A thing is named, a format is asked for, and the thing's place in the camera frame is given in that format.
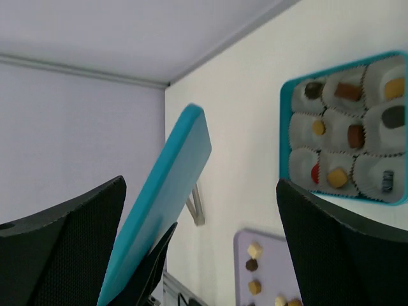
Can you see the teal box lid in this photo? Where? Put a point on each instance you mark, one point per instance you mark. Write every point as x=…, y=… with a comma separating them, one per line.
x=161, y=199

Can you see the metal serving tongs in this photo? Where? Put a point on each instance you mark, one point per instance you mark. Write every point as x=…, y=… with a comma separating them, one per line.
x=195, y=208

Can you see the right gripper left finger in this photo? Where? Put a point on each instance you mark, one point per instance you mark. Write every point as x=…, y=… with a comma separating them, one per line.
x=59, y=256

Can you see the dark heart chocolate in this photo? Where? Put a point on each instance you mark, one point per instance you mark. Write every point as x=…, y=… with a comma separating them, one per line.
x=251, y=265

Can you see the striped dark chocolate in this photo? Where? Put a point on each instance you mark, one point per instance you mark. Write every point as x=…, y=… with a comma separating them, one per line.
x=387, y=181

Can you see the brown oval chocolate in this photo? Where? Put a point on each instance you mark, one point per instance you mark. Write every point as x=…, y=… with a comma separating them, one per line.
x=394, y=117

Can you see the red lips chocolate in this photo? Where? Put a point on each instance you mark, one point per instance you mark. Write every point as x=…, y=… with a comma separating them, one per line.
x=315, y=173

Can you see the white oval chocolate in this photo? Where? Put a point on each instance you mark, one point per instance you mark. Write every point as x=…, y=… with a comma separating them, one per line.
x=280, y=301

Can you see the lilac plastic tray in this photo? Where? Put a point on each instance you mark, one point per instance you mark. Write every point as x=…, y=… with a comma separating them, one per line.
x=275, y=272

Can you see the caramel square chocolate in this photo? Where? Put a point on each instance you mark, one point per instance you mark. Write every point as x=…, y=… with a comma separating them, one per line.
x=318, y=127

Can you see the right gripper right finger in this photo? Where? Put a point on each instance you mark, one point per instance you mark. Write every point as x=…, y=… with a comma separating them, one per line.
x=340, y=257

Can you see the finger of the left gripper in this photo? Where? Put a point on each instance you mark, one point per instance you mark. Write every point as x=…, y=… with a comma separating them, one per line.
x=147, y=275

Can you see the caramel heart chocolate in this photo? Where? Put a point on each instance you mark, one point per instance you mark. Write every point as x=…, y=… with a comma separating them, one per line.
x=355, y=136

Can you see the brown log chocolate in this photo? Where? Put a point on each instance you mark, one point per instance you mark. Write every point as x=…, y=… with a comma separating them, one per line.
x=348, y=91

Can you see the dark round chocolate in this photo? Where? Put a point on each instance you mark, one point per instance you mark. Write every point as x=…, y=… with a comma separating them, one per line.
x=313, y=90

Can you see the caramel round cookie chocolate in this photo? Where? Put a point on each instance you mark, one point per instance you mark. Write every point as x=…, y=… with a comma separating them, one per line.
x=294, y=302

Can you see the teal chocolate box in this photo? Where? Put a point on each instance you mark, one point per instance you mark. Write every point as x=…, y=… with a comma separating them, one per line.
x=384, y=149

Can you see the white square chocolate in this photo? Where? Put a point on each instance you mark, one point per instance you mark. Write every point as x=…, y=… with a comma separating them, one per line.
x=255, y=250

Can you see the caramel cube chocolate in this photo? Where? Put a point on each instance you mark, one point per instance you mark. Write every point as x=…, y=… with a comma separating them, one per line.
x=395, y=88

